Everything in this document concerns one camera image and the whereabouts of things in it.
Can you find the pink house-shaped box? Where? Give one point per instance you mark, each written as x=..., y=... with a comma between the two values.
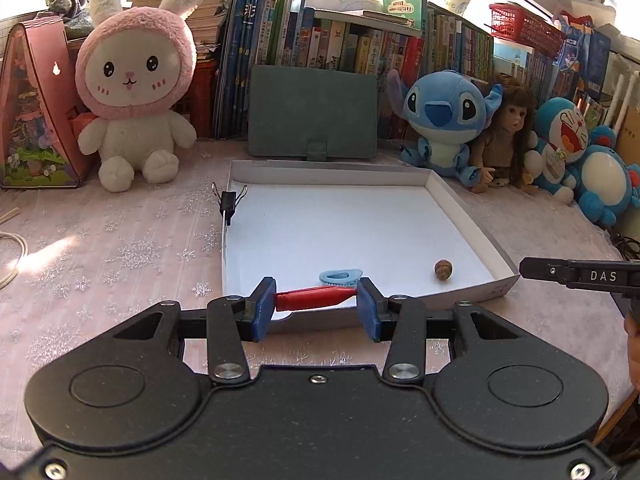
x=40, y=85

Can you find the white shallow cardboard box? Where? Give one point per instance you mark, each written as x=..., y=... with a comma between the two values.
x=340, y=225

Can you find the red mesh basket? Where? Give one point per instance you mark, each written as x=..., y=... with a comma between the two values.
x=525, y=27

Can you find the black binder clip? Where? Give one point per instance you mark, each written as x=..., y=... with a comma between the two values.
x=229, y=202

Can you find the row of upright books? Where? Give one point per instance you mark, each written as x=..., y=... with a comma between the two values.
x=325, y=50

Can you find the grey crumpled cloth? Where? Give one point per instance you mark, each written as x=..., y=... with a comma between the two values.
x=65, y=0

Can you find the brown nut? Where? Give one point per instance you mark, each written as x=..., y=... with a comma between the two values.
x=443, y=269

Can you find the small green book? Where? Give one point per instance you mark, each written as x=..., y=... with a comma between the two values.
x=405, y=9

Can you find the pink white bunny plush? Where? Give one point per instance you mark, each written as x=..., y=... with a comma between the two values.
x=135, y=75

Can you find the green suede notebook case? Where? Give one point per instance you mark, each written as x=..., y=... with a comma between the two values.
x=310, y=110

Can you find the blue white cat plush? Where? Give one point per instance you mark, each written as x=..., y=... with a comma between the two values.
x=562, y=130

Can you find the blue round plush toy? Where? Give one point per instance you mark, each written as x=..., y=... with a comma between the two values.
x=605, y=180

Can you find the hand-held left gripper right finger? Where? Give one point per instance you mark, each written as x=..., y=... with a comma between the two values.
x=369, y=312

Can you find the red tapered plastic tube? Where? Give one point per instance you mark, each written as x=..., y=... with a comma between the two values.
x=310, y=300

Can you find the white flat book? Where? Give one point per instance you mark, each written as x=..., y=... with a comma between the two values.
x=350, y=7

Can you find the stack of flat books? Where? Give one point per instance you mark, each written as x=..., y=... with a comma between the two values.
x=212, y=15

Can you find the blue big-eared alien plush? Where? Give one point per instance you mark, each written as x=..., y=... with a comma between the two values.
x=440, y=110

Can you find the blue printed bag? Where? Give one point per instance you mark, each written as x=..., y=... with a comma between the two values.
x=582, y=52

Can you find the brown-haired baby doll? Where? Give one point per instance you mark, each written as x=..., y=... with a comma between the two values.
x=505, y=150

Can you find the wooden stick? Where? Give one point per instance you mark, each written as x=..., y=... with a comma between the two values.
x=7, y=216

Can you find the red plastic crate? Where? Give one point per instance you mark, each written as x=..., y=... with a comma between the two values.
x=202, y=92

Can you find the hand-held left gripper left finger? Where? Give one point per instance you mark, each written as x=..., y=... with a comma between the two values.
x=263, y=310

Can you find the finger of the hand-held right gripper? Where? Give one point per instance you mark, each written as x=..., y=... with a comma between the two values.
x=575, y=274

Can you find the pink snowflake tablecloth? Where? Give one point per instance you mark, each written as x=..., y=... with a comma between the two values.
x=125, y=260

